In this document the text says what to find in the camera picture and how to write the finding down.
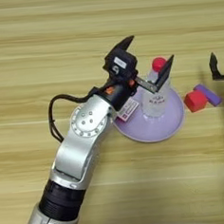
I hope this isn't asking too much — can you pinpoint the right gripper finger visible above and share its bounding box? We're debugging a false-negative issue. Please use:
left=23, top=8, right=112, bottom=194
left=207, top=50, right=224, bottom=82

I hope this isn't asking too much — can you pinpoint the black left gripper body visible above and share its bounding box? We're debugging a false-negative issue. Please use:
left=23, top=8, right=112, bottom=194
left=91, top=71, right=161, bottom=115

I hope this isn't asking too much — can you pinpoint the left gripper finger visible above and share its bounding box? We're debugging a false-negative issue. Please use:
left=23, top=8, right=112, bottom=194
left=110, top=34, right=137, bottom=57
left=153, top=54, right=178, bottom=94

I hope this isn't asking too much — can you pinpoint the purple rectangular block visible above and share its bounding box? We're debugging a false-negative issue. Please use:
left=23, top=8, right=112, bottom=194
left=193, top=82, right=224, bottom=109

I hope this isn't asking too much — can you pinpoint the clear bottle red cap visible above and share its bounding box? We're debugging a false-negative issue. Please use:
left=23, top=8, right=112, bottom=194
left=137, top=55, right=176, bottom=121

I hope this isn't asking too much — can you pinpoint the red cube block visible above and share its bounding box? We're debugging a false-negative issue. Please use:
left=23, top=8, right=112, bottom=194
left=182, top=88, right=210, bottom=114

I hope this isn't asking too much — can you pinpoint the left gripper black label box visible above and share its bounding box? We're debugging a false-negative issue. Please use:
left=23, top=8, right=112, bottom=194
left=102, top=47, right=140, bottom=84

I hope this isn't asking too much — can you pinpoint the small white pink card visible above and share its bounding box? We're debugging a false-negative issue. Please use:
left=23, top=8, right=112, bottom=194
left=115, top=97, right=141, bottom=124

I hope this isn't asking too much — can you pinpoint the round purple plate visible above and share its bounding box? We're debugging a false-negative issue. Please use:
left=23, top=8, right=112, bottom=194
left=109, top=79, right=188, bottom=147

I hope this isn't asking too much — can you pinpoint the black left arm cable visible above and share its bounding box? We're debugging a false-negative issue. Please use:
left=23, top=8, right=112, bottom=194
left=46, top=90, right=103, bottom=144

